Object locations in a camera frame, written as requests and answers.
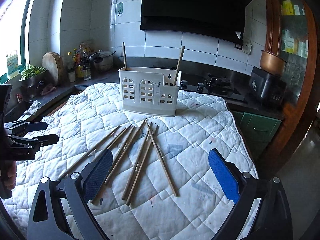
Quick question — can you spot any person's left hand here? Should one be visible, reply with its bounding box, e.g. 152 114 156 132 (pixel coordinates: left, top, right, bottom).
4 161 17 190

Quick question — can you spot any white rag on counter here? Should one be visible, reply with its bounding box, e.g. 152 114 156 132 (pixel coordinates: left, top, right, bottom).
23 100 41 115

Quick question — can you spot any pink rag on counter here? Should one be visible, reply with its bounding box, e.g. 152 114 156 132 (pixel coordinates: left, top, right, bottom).
41 83 56 96

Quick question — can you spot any steel bowl with greens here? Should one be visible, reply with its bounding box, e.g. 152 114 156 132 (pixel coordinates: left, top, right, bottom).
19 67 47 98

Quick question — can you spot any detergent bottle on sill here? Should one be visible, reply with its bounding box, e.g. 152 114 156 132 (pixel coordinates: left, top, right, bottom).
7 50 20 79

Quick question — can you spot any round wooden cutting board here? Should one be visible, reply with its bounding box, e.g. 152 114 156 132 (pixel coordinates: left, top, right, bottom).
42 52 67 86

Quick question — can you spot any small white jar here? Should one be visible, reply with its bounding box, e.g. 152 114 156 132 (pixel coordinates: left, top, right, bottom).
67 67 76 83

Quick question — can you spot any green cabinet drawer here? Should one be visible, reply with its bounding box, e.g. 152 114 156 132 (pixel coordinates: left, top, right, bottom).
232 111 281 160

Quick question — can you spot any steel pressure cooker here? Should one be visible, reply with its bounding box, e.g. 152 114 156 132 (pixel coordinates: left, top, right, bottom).
89 51 115 73

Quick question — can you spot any white quilted cloth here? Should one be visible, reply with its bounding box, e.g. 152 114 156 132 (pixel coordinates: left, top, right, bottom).
3 83 258 239

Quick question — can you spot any white plastic utensil holder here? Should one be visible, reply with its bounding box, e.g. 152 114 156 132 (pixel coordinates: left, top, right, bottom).
119 67 182 116

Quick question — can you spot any black rice cooker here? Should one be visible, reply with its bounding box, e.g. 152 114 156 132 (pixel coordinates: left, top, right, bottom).
249 67 286 105

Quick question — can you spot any black gas stove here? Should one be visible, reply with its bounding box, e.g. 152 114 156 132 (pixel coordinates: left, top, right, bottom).
180 73 247 104

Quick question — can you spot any copper coloured pot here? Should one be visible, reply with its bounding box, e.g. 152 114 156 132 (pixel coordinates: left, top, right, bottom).
260 50 286 76

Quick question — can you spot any wooden glass door cabinet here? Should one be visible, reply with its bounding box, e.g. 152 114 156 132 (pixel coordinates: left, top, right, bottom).
258 0 319 173

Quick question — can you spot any black range hood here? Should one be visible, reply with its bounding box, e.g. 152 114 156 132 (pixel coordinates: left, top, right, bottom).
140 0 253 45

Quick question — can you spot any green wall hook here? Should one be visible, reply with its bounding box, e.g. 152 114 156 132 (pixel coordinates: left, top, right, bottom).
116 3 123 16

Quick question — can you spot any white wall socket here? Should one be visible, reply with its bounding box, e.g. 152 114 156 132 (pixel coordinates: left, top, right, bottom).
242 42 252 55

